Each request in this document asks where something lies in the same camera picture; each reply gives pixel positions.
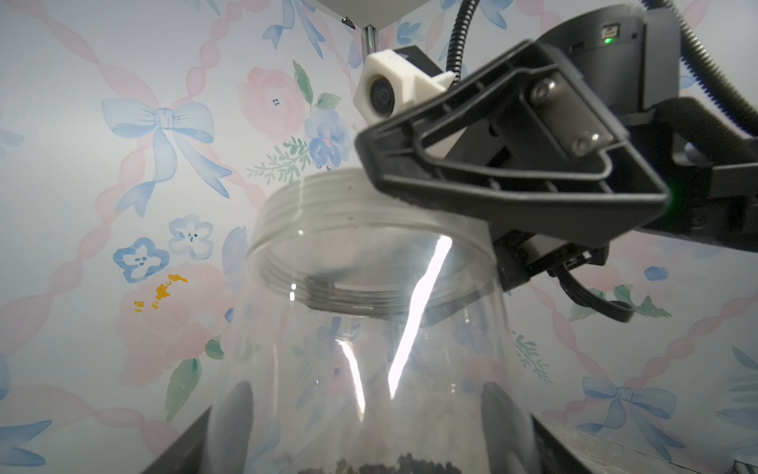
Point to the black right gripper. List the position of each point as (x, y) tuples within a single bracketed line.
[(525, 145)]

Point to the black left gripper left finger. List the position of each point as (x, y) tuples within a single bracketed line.
[(184, 455)]

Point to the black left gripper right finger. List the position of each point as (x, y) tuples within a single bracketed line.
[(565, 449)]

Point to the translucent plastic container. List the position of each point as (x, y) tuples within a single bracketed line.
[(370, 336)]

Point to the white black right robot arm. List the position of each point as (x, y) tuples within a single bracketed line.
[(689, 123)]

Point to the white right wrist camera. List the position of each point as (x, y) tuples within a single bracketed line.
[(396, 80)]

